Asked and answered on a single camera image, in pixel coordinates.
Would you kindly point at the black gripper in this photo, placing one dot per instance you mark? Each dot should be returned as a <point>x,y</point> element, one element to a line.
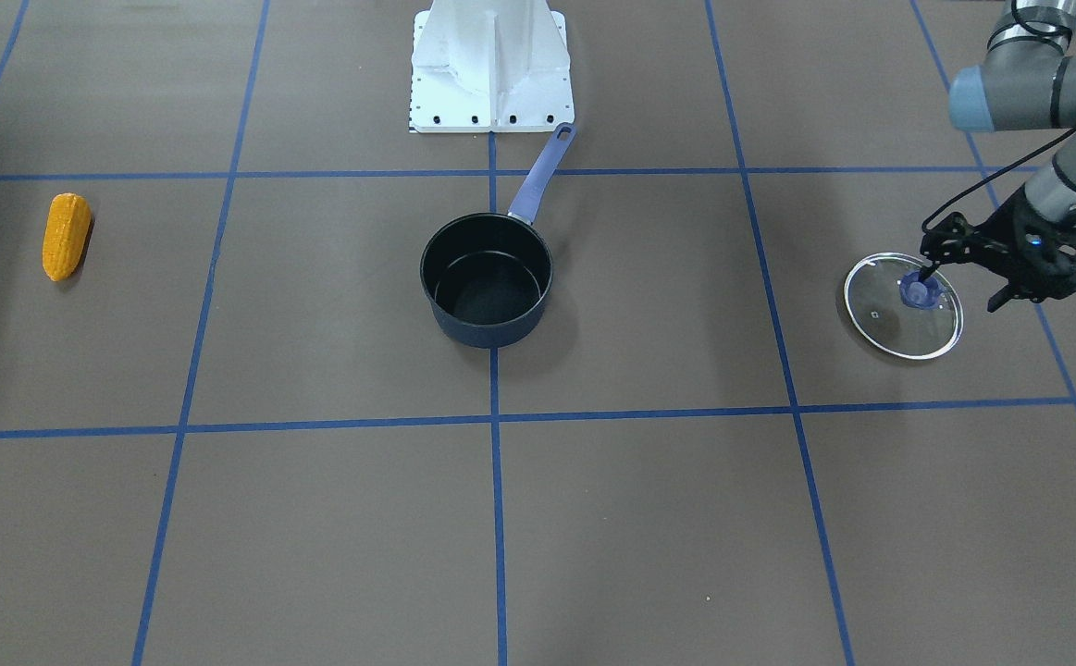
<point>1012,237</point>

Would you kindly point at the glass pot lid blue knob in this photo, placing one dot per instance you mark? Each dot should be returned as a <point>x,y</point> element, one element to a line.
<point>898,311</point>

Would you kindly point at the yellow corn cob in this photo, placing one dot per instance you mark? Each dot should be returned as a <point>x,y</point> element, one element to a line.
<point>68,227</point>

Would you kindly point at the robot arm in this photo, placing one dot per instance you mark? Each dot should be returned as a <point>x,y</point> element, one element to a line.
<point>1027,81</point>

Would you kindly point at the dark blue saucepan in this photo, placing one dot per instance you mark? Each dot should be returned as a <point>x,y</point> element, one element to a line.
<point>487,277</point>

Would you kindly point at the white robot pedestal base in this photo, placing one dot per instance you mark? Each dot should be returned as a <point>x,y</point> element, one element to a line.
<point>490,66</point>

